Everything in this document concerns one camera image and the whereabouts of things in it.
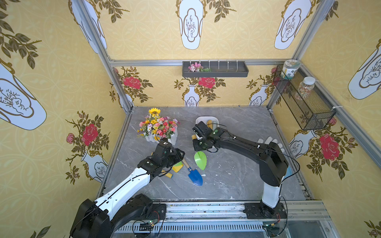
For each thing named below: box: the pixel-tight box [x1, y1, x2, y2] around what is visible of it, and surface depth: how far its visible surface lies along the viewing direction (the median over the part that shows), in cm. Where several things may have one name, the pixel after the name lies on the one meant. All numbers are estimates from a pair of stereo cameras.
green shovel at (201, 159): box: [194, 151, 207, 171], surface depth 85 cm
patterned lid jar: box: [280, 59, 301, 80], surface depth 87 cm
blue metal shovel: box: [182, 158, 203, 186], surface depth 87 cm
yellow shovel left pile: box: [171, 161, 185, 173], surface depth 90 cm
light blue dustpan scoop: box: [284, 165, 293, 179], surface depth 87 cm
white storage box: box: [195, 116, 220, 130], surface depth 109 cm
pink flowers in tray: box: [188, 61, 212, 73], surface depth 89 cm
